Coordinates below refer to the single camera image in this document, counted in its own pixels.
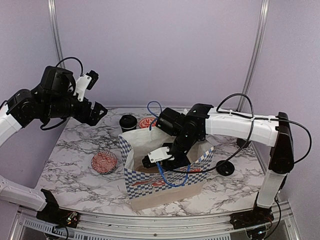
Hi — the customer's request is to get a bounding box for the blue checkered paper bag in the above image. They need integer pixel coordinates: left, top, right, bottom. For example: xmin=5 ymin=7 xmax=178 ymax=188
xmin=118 ymin=125 xmax=214 ymax=211

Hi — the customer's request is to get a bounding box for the black plastic cup lid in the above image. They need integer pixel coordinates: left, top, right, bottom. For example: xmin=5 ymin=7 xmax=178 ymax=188
xmin=119 ymin=114 xmax=138 ymax=128

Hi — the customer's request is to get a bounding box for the brown cardboard cup carrier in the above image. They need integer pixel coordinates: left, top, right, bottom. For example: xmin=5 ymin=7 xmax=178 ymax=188
xmin=134 ymin=164 xmax=160 ymax=174

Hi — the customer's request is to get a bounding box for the black paper coffee cup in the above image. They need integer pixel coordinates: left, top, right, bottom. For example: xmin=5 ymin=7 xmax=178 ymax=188
xmin=121 ymin=126 xmax=137 ymax=133

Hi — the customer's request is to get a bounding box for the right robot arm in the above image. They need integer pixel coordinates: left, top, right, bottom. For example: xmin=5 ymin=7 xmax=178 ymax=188
xmin=148 ymin=103 xmax=312 ymax=225

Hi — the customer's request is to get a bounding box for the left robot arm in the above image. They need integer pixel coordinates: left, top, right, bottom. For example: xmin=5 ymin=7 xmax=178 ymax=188
xmin=0 ymin=66 xmax=108 ymax=144

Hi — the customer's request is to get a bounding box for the red patterned bowl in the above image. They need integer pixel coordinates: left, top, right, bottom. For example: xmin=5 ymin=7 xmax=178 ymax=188
xmin=91 ymin=151 xmax=118 ymax=175
xmin=138 ymin=117 xmax=157 ymax=129

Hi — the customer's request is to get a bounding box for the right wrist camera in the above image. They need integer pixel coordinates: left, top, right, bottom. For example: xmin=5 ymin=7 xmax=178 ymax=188
xmin=142 ymin=146 xmax=174 ymax=169

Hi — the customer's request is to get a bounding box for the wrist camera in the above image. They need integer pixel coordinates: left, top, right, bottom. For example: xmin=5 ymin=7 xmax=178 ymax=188
xmin=142 ymin=146 xmax=174 ymax=169
xmin=73 ymin=70 xmax=99 ymax=102

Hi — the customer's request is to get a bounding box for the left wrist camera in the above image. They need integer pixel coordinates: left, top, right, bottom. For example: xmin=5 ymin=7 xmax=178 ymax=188
xmin=73 ymin=70 xmax=99 ymax=102

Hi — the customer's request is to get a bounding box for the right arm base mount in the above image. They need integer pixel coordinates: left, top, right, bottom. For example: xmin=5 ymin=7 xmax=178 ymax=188
xmin=229 ymin=207 xmax=274 ymax=230

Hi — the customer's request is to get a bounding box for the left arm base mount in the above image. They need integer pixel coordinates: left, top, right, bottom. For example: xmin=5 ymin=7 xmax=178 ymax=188
xmin=36 ymin=188 xmax=80 ymax=228

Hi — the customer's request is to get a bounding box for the left aluminium frame post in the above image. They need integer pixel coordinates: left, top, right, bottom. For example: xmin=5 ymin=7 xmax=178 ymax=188
xmin=47 ymin=0 xmax=64 ymax=61

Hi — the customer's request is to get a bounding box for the aluminium frame post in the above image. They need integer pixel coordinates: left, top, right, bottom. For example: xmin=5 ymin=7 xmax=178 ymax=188
xmin=242 ymin=0 xmax=270 ymax=96
xmin=47 ymin=0 xmax=64 ymax=61

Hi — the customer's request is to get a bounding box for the aluminium front rail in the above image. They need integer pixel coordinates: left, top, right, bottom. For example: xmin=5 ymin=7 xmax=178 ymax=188
xmin=8 ymin=201 xmax=301 ymax=240

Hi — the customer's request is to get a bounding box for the right aluminium frame post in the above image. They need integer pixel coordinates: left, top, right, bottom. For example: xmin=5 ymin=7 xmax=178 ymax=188
xmin=242 ymin=0 xmax=270 ymax=96

